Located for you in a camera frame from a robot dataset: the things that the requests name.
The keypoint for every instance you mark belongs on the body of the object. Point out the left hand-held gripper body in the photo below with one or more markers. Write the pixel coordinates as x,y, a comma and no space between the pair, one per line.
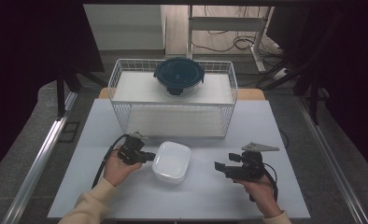
132,152

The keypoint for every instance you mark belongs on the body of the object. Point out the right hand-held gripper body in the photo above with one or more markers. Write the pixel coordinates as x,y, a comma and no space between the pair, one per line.
250,168

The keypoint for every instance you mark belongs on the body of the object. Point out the white square dish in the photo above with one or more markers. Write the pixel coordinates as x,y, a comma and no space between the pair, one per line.
172,161

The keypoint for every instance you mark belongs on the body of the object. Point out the round dark-lidded glass container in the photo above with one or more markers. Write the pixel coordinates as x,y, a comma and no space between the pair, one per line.
179,73

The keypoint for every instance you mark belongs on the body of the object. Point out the person's left hand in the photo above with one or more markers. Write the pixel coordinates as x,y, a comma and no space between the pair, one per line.
118,171

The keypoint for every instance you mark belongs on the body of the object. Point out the person's right hand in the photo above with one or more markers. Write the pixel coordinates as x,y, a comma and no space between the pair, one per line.
264,196

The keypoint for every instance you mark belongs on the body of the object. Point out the wooden table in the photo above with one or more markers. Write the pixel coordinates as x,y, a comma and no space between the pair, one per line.
250,94

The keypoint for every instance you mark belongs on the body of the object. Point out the black stand leg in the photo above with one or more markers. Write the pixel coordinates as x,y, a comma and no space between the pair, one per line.
60,99

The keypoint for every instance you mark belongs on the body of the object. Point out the white power strip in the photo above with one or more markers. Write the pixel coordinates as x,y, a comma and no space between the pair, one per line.
280,73

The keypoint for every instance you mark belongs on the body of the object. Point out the aluminium floor rail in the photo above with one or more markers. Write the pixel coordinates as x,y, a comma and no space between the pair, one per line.
35,169
334,168

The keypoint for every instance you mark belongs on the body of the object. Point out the white metal desk frame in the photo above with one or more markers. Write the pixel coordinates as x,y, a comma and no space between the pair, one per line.
225,23

